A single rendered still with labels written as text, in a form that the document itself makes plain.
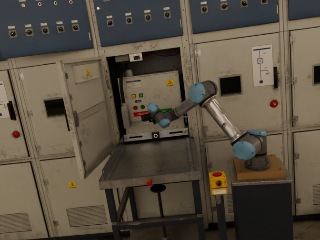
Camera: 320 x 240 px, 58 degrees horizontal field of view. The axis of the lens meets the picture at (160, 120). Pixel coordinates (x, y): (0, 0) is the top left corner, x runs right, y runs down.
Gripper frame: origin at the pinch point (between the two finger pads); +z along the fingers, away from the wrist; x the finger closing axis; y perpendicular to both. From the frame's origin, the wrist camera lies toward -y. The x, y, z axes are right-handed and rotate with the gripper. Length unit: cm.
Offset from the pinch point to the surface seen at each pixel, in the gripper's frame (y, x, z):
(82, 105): -44, 2, -46
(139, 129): -13.9, -2.6, 8.2
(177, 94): 20.8, 19.2, -5.0
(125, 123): -22.9, -0.3, -5.8
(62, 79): -45, 9, -74
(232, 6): 67, 67, -41
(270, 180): 68, -58, -47
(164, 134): 6.1, -8.6, 10.0
